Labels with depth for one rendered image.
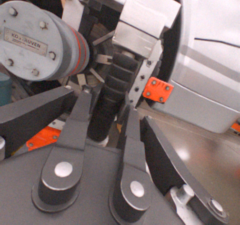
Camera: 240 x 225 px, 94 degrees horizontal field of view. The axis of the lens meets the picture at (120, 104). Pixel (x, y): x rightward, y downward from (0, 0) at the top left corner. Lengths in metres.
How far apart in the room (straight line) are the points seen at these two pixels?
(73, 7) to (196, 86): 0.56
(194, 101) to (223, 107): 0.16
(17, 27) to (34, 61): 0.06
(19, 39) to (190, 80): 0.59
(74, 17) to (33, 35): 0.17
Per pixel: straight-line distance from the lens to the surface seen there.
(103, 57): 0.48
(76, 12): 0.41
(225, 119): 0.82
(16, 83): 0.56
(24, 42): 0.28
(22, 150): 0.91
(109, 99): 0.15
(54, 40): 0.25
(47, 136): 0.52
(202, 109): 0.71
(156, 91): 0.40
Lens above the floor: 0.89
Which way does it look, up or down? 19 degrees down
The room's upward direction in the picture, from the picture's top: 24 degrees clockwise
